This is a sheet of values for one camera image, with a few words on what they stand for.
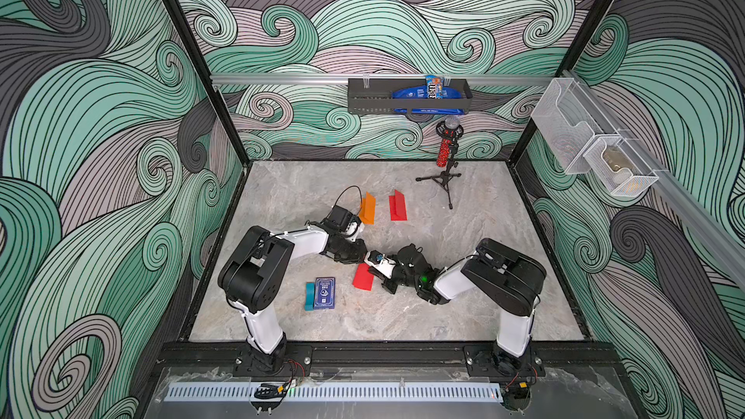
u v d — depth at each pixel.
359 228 0.90
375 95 0.95
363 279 0.87
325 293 0.83
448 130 0.98
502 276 0.50
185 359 0.75
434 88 0.90
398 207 1.05
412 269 0.73
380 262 0.78
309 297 0.83
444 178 1.07
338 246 0.80
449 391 0.70
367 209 1.00
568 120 0.78
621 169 0.64
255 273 0.48
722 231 0.52
